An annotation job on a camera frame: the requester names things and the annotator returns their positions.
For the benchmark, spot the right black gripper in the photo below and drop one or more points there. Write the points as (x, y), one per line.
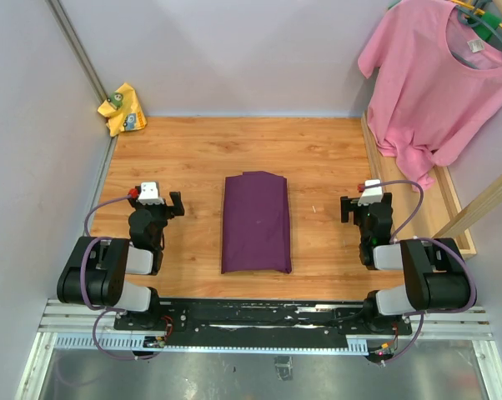
(350, 204)

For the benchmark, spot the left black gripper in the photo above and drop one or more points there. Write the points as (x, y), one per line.
(175, 196)

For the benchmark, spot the purple surgical wrap cloth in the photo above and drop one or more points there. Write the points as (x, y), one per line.
(256, 224)

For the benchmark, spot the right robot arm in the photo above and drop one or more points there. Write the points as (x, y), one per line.
(435, 276)

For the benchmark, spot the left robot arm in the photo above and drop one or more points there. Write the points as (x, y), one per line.
(95, 272)

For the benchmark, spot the yellow paper bag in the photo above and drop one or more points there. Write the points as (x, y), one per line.
(122, 111)

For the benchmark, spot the pink t-shirt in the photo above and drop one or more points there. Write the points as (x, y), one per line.
(437, 84)

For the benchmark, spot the wooden beam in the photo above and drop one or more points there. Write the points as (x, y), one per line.
(485, 202)

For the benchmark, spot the green hanger clip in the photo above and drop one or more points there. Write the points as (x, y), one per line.
(487, 26)

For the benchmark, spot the grey clothes hanger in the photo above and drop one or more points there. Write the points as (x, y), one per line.
(470, 21)

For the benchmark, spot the yellow hoop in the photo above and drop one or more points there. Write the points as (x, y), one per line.
(470, 9)

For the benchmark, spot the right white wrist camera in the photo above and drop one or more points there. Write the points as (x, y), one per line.
(372, 192)

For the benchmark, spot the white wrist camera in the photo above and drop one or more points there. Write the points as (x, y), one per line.
(149, 194)
(372, 192)

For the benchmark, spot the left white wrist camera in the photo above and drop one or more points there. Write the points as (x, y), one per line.
(149, 194)

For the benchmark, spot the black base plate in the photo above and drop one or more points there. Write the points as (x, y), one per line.
(268, 324)

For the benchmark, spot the aluminium rail frame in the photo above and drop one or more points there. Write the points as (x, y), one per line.
(76, 327)

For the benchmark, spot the aluminium corner post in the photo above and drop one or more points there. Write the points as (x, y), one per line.
(61, 17)

